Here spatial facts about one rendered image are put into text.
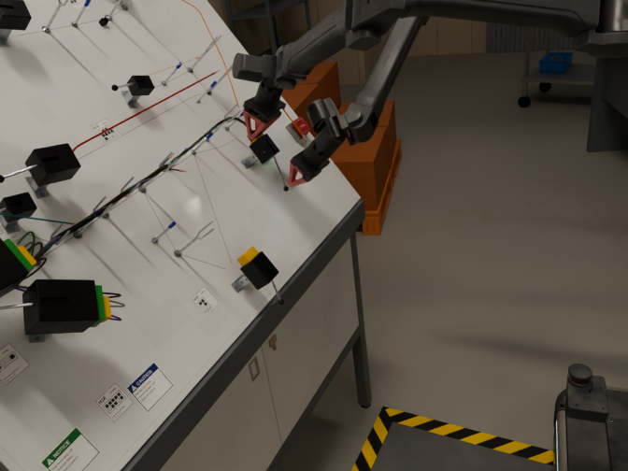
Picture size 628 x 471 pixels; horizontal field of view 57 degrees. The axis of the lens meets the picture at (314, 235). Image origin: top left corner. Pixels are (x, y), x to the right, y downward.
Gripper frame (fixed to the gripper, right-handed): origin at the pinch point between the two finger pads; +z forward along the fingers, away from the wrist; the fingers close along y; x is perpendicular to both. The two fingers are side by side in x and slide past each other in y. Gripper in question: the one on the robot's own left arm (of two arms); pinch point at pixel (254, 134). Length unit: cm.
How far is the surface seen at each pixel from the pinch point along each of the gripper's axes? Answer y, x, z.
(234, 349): 41, 29, 22
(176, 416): 60, 30, 22
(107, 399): 68, 20, 18
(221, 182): 12.5, 1.2, 9.0
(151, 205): 33.6, -2.5, 7.7
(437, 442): -26, 91, 83
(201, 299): 39.0, 17.7, 16.9
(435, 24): -599, -85, 114
